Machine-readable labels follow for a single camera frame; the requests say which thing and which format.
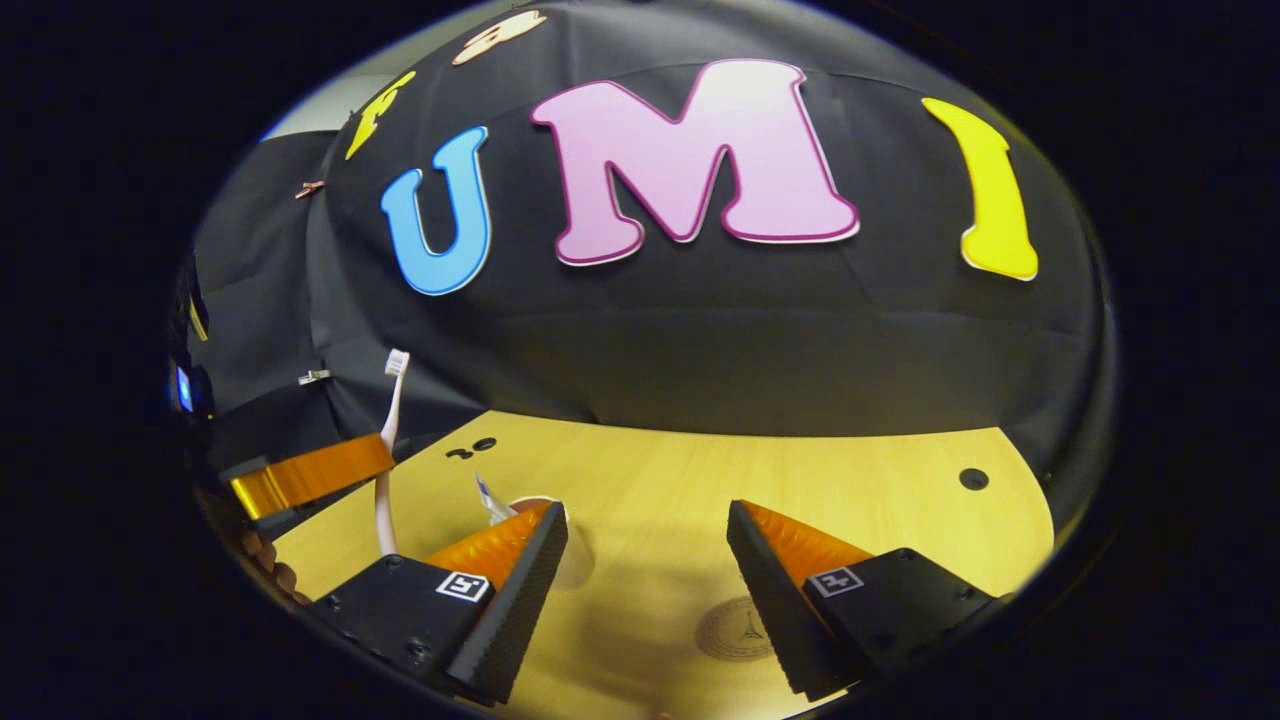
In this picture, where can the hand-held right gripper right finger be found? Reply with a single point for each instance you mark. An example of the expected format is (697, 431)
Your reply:
(775, 610)

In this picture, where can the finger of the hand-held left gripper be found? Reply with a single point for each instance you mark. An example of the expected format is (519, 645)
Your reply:
(310, 475)

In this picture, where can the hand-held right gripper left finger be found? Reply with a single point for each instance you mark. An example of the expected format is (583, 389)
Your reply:
(515, 620)

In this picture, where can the round cork coaster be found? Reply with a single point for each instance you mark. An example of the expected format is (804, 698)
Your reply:
(730, 635)

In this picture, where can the beige cup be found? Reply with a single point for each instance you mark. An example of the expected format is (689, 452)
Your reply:
(578, 555)

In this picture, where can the white toothbrush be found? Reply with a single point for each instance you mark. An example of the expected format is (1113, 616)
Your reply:
(391, 410)

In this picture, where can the white toothpaste tube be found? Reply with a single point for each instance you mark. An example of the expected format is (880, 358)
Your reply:
(492, 500)

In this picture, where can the wooden desktop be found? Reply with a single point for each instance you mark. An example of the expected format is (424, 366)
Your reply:
(660, 500)

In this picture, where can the silver cloth clip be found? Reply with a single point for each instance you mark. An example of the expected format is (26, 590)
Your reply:
(314, 377)

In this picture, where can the brown cloth clip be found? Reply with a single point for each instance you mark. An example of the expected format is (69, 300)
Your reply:
(310, 189)

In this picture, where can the black backdrop cloth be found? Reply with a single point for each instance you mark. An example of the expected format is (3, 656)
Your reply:
(700, 330)

